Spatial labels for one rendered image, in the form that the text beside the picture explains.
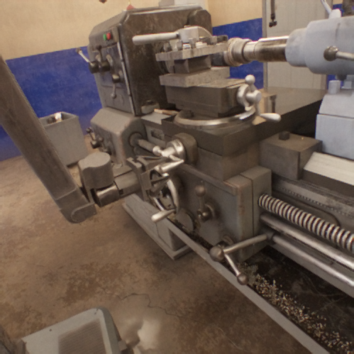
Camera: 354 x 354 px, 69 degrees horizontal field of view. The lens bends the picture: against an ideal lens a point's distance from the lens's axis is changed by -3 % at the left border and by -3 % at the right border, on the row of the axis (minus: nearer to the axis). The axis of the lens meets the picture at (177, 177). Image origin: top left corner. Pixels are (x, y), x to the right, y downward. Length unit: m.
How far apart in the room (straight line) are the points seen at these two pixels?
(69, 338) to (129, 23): 1.35
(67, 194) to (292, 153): 0.54
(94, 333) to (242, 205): 0.74
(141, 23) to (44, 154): 1.04
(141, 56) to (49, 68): 3.30
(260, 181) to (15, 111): 0.60
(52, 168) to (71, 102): 4.17
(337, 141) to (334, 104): 0.09
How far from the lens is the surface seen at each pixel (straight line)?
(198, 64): 0.89
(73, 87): 4.70
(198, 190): 0.73
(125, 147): 1.47
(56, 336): 1.23
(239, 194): 0.73
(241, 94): 0.72
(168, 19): 1.53
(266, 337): 1.36
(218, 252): 0.70
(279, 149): 0.75
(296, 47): 0.92
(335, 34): 0.84
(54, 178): 0.57
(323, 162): 0.75
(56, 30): 4.71
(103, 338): 1.14
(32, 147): 0.53
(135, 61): 1.42
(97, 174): 0.59
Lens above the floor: 1.16
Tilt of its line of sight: 27 degrees down
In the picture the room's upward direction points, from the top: 10 degrees counter-clockwise
